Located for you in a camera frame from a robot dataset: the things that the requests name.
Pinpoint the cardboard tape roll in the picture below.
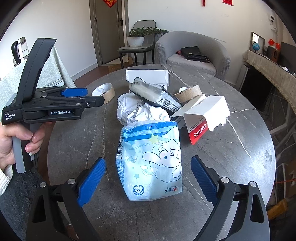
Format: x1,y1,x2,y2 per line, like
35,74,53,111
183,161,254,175
173,85,203,104
91,83,115,104

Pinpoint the blue cartoon tissue pack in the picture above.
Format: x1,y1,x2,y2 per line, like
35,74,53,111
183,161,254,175
116,121,183,201

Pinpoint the white paper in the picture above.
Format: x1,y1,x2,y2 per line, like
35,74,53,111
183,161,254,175
117,93,170,126

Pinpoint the white SanDisk box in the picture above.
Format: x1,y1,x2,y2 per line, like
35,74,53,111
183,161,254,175
171,94,230,145

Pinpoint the black silver tissue pack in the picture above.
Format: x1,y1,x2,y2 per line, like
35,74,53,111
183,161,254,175
129,77,182,115

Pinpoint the white cardboard box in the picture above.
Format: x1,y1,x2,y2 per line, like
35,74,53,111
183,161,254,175
125,69,170,89

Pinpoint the person's left hand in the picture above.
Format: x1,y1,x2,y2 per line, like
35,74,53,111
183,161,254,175
0,122,52,171

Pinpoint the white patterned tablecloth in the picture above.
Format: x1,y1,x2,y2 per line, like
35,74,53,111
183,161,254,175
0,44,77,117

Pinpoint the round grey marble table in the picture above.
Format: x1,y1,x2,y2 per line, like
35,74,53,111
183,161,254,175
47,64,275,240

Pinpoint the flat cardboard box on floor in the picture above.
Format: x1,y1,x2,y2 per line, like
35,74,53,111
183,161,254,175
102,55,133,73

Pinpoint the grey door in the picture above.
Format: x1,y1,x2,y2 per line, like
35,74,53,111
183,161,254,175
89,1,128,66

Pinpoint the yellow object on floor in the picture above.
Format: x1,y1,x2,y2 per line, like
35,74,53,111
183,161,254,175
267,199,288,220

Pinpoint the potted green plant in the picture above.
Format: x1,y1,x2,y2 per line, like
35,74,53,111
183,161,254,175
127,27,169,47

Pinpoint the red door decoration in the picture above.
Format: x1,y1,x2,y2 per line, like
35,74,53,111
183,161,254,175
103,0,117,8

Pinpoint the beige fringed shelf cloth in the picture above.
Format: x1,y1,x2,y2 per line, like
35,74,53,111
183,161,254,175
243,50,296,113

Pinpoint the black bag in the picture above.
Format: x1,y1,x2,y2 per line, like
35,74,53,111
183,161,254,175
180,46,211,63

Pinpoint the grey armchair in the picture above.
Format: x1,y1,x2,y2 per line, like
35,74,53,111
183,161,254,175
155,31,230,80

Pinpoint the small blue globe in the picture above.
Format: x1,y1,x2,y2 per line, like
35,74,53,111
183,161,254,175
251,42,260,53

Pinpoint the framed picture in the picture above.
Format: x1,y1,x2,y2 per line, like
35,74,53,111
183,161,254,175
249,32,265,54

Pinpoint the black monitor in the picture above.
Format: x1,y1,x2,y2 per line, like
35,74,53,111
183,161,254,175
277,42,296,74

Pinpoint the white security camera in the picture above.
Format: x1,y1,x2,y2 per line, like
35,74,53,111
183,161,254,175
269,15,277,33

